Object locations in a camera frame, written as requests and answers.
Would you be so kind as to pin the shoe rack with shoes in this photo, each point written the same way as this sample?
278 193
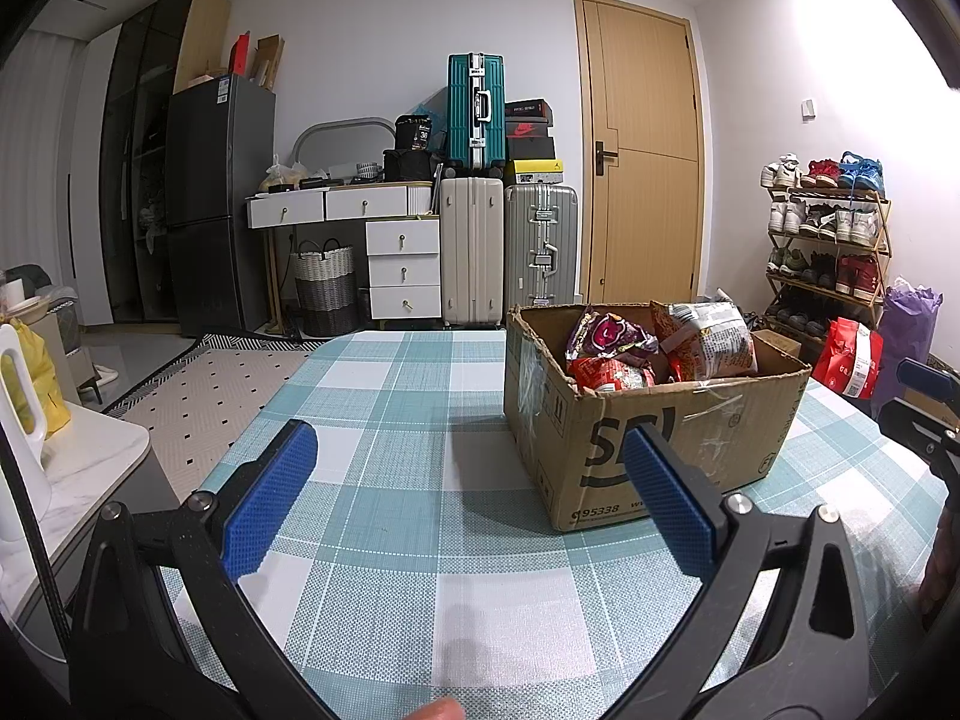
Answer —
825 225

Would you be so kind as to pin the silver hard suitcase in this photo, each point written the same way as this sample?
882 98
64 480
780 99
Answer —
540 247

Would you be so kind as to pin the plain black shoebox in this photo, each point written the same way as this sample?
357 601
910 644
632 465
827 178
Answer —
532 148

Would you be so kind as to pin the dark grey refrigerator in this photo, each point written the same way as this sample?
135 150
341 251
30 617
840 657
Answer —
217 202

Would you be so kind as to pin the wooden door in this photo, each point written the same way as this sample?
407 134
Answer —
645 165

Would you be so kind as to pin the purple gift bag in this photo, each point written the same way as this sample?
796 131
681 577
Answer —
907 330

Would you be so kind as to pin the teal hard suitcase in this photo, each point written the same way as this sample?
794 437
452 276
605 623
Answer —
476 112

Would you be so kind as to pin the white desk with drawers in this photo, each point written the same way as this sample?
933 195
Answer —
401 270

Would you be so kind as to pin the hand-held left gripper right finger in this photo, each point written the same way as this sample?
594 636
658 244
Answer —
667 502

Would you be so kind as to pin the black red shoebox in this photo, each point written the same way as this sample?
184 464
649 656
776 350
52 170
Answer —
530 130

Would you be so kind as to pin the dark red snack packet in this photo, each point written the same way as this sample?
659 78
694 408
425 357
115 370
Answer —
611 376

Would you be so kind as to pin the grey chair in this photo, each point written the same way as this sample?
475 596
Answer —
56 307

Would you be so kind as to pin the red gift bag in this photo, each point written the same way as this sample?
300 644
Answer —
847 360

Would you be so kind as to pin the beige round bowl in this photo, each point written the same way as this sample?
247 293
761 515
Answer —
22 309

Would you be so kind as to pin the person's left hand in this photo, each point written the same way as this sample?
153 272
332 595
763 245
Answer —
442 710

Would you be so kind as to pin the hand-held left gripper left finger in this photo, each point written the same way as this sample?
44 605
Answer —
270 495

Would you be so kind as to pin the small white basket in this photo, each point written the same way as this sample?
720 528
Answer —
367 172

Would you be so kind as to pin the flat brown cardboard piece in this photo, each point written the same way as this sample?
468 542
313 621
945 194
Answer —
268 64

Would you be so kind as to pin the beige hard suitcase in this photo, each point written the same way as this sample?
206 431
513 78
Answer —
471 247

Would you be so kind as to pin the tall dark glass cabinet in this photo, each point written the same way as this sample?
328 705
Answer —
142 165

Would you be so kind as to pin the white orange noodle snack packet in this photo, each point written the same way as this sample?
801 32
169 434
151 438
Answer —
709 345

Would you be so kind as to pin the white dotted rug black border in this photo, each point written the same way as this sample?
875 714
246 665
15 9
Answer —
217 390

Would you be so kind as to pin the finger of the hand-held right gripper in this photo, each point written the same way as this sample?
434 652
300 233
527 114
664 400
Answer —
926 376
911 424

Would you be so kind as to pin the white-topped side cabinet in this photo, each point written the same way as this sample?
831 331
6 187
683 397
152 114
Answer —
90 457

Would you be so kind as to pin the brown cardboard box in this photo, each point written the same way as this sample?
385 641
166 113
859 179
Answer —
570 465

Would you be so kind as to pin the black shoebox white label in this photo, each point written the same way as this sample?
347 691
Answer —
529 111

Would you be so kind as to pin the large purple snack packet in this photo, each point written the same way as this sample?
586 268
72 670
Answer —
607 334

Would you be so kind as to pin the black yellow shoebox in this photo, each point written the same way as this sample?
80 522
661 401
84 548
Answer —
535 171

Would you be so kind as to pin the flat red box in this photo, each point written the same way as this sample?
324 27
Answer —
240 56

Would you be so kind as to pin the person's right forearm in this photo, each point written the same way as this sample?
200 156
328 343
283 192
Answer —
943 562

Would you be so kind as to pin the yellow plastic bag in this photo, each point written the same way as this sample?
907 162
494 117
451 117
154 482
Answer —
279 176

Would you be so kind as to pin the black packet white print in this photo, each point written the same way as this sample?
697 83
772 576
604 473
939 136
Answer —
415 133

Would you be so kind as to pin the grey arched frame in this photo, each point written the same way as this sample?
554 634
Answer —
337 126

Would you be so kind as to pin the white electric kettle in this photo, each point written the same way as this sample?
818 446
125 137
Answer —
15 465

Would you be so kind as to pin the white grey woven basket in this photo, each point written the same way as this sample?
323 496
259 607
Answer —
324 289

